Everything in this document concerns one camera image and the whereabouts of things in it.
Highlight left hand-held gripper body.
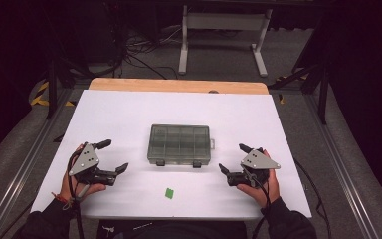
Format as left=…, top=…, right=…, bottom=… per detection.
left=68, top=141, right=118, bottom=187

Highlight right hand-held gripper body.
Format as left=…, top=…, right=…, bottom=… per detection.
left=227, top=147, right=282, bottom=189

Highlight grey transparent compartment box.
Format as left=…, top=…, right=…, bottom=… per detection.
left=146, top=123, right=217, bottom=168

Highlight person's left hand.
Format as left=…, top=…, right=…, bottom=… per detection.
left=59, top=143, right=107, bottom=202

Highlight person's right hand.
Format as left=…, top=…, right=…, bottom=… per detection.
left=237, top=148, right=282, bottom=209

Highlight red wrist band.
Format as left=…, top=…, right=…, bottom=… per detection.
left=51, top=191, right=70, bottom=205

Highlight yellow black floor tape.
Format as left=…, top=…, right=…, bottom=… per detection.
left=29, top=81, right=76, bottom=108
left=277, top=74, right=309, bottom=106

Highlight black metal stand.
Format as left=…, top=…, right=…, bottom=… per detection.
left=44, top=59, right=91, bottom=120
left=268, top=63, right=329, bottom=125

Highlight white board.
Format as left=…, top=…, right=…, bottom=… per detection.
left=29, top=89, right=312, bottom=221

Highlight person's black clothing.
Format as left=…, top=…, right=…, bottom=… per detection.
left=95, top=218, right=248, bottom=239

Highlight wooden table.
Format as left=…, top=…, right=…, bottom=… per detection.
left=89, top=78, right=270, bottom=96

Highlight white metal stand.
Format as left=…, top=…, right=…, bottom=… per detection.
left=178, top=4, right=274, bottom=78

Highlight right hand-held gripper cable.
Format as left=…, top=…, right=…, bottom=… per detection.
left=252, top=165, right=273, bottom=239

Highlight hand-held gripper cable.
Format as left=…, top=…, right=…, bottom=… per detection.
left=67, top=148, right=86, bottom=239
left=252, top=165, right=273, bottom=239

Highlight left hand-held gripper cable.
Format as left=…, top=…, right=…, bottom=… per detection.
left=67, top=148, right=86, bottom=239

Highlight aluminium floor rail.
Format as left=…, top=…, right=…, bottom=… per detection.
left=302, top=94, right=379, bottom=239
left=0, top=88, right=74, bottom=239

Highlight black cable beside board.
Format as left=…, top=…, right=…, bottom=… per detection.
left=293, top=158, right=332, bottom=239

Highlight bundle of black floor cables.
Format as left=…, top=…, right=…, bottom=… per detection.
left=122, top=26, right=180, bottom=81

